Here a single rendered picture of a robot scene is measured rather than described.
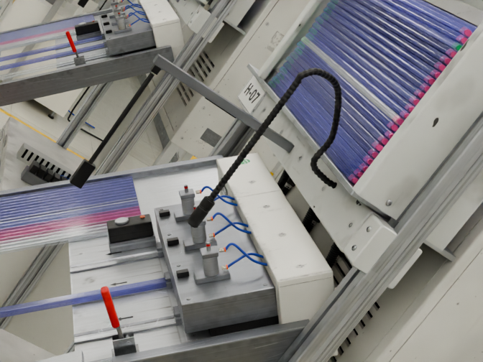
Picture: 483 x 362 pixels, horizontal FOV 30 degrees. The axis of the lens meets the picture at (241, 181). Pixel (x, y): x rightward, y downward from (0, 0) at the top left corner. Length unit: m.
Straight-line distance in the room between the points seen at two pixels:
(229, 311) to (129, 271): 0.27
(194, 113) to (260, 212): 1.23
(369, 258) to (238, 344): 0.22
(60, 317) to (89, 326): 1.52
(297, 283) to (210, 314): 0.13
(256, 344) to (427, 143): 0.36
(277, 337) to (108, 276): 0.35
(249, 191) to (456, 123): 0.46
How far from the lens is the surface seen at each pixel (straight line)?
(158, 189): 1.79
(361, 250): 1.19
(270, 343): 1.27
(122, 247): 1.56
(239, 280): 1.30
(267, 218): 1.43
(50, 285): 2.83
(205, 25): 2.54
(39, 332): 2.91
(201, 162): 1.87
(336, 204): 1.30
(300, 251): 1.32
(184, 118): 2.67
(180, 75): 1.44
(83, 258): 1.57
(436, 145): 1.20
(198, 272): 1.32
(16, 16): 5.87
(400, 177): 1.20
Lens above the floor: 1.54
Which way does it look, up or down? 11 degrees down
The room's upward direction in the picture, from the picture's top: 37 degrees clockwise
